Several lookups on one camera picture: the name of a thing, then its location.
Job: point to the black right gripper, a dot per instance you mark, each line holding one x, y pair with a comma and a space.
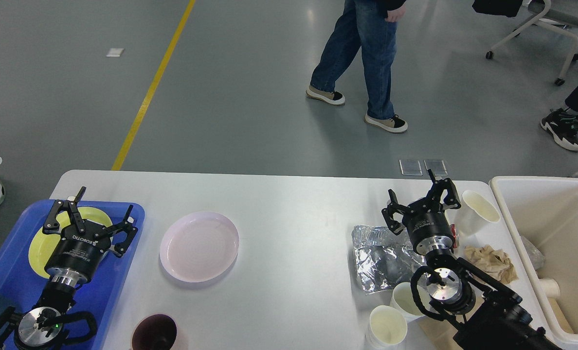
427, 230

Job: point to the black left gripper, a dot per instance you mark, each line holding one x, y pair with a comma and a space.
77, 251

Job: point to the pink plate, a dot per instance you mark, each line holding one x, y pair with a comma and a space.
199, 247

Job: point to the pink mug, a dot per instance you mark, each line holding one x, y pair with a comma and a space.
155, 332

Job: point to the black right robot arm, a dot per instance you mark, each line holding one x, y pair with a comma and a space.
486, 314

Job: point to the left metal floor plate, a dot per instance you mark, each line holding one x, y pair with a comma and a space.
410, 167

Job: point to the metal floor plate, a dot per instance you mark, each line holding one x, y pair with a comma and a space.
410, 167
436, 166

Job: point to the small red object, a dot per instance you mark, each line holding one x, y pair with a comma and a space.
455, 236

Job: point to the right metal floor plate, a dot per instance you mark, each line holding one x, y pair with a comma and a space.
436, 166

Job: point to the yellow-green plate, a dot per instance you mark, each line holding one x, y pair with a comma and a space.
42, 246

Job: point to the tipped white paper cup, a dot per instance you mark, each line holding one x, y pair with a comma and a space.
475, 213

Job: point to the crumpled aluminium foil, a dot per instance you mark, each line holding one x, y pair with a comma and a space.
383, 260

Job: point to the blue plastic tray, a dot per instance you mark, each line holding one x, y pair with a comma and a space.
50, 287

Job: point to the crumpled brown paper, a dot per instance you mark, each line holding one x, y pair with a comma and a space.
495, 262

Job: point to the white paper cup behind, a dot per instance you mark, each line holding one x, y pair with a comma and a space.
403, 301

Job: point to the clear plastic wrap in bin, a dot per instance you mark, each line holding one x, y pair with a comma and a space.
536, 257

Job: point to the white paper cup front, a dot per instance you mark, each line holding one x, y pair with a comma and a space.
387, 328

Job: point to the brown paper sheet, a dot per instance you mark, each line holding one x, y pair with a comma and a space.
440, 333

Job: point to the cream plastic bin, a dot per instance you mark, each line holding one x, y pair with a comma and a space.
545, 211

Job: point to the paper cup in bin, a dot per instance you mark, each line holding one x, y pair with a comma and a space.
550, 288

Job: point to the person in blue jeans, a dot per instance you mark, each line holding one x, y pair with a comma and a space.
368, 27

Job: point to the white floor label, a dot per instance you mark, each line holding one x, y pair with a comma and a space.
115, 52

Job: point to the person in black trousers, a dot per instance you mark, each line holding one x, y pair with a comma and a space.
560, 123

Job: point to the white office chair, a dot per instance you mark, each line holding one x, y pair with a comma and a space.
559, 16

